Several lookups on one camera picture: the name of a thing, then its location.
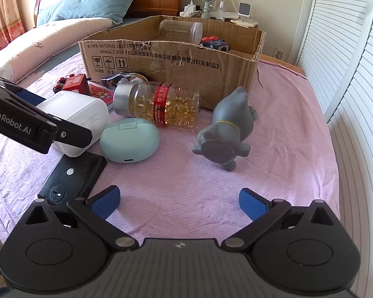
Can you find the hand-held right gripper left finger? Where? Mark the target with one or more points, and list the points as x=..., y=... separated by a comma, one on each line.
x=105, y=201

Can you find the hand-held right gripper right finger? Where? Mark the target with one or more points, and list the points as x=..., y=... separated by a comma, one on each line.
x=251, y=204

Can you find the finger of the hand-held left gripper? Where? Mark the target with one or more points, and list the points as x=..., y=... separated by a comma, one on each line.
x=28, y=96
x=73, y=136

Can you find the white plastic box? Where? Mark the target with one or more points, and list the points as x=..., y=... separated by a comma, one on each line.
x=77, y=108

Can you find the black device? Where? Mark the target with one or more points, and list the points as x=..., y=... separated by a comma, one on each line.
x=71, y=173

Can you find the red toy car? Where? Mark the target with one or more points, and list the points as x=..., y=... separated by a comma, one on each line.
x=76, y=83

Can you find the red packet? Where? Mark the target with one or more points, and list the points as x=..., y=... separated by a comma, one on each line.
x=101, y=94

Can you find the mint green earbud case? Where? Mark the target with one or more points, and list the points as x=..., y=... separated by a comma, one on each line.
x=127, y=139

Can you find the grey dog figurine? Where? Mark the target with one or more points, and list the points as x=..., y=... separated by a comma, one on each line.
x=223, y=124

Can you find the clear capsule bottle silver cap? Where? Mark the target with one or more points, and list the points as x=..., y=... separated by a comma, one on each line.
x=174, y=105

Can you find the brown cardboard box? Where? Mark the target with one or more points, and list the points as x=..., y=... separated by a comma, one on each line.
x=174, y=80

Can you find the cream pillow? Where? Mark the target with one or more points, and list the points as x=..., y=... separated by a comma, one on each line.
x=49, y=40

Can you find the small blue silver toy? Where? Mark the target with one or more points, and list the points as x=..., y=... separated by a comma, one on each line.
x=112, y=80

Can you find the pink blanket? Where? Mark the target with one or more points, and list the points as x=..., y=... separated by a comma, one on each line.
x=174, y=177

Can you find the white louvred door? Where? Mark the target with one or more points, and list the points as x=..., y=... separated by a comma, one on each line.
x=335, y=37
x=360, y=177

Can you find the blue pillow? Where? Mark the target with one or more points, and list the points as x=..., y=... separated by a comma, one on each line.
x=90, y=3

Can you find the clear plastic jar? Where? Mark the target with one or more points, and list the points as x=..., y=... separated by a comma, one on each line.
x=177, y=31

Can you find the dark blue cube toy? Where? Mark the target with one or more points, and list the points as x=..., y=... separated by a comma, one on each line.
x=216, y=44

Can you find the white power strip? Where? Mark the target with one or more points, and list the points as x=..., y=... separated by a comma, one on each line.
x=188, y=13

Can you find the white flat keyboard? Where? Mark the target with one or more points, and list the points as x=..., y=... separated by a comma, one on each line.
x=244, y=22

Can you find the clear spray bottle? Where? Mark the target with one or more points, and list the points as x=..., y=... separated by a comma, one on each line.
x=221, y=12

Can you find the small white display stand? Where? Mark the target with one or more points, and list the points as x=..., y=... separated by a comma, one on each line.
x=243, y=7

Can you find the wooden bed frame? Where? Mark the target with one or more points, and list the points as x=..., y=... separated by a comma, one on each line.
x=293, y=68

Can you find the white wall outlet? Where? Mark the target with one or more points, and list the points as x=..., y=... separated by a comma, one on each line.
x=279, y=53

